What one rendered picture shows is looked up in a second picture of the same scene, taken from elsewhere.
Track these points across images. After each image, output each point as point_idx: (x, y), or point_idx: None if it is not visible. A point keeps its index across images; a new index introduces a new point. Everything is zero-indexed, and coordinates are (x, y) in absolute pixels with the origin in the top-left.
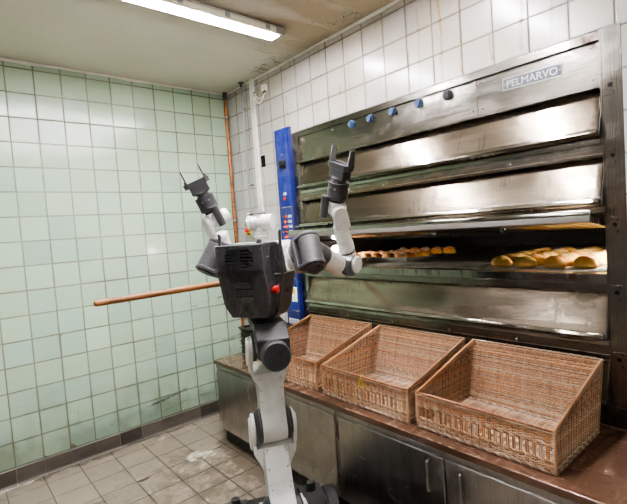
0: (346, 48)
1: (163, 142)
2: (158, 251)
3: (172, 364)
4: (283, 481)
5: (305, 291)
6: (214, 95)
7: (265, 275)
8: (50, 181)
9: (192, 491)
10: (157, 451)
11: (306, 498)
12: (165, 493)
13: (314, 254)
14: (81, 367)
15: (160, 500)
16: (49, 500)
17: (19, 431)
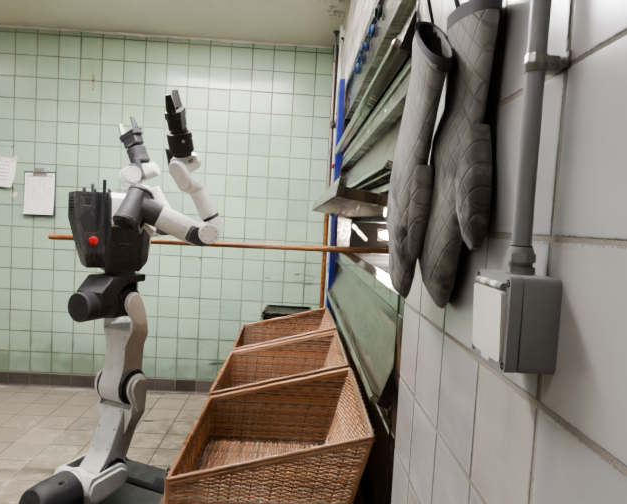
0: None
1: (256, 103)
2: (236, 214)
3: (234, 331)
4: (104, 441)
5: None
6: (323, 49)
7: (78, 223)
8: (147, 139)
9: (157, 444)
10: (188, 406)
11: (158, 480)
12: (142, 436)
13: (121, 209)
14: (151, 308)
15: (132, 439)
16: (87, 406)
17: (98, 346)
